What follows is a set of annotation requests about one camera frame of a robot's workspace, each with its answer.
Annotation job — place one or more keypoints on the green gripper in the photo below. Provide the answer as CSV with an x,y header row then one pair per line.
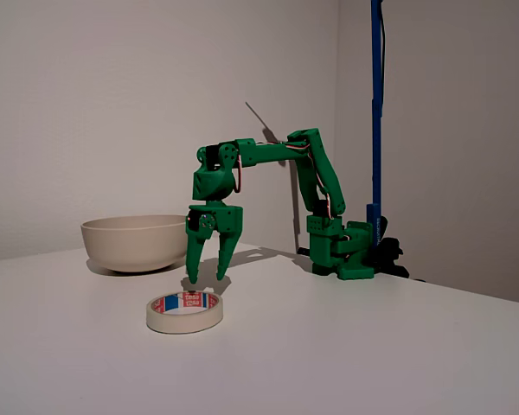
x,y
227,219

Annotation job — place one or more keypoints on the beige masking tape roll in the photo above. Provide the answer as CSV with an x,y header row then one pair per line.
x,y
173,324

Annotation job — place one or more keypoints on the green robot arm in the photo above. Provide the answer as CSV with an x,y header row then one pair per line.
x,y
320,173

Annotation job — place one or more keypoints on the beige bowl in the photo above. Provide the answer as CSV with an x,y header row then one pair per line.
x,y
130,246

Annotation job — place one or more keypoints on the black table clamp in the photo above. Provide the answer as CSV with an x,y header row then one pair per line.
x,y
391,253
303,250

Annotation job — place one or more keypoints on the blue camera pole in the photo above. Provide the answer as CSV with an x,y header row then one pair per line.
x,y
376,129

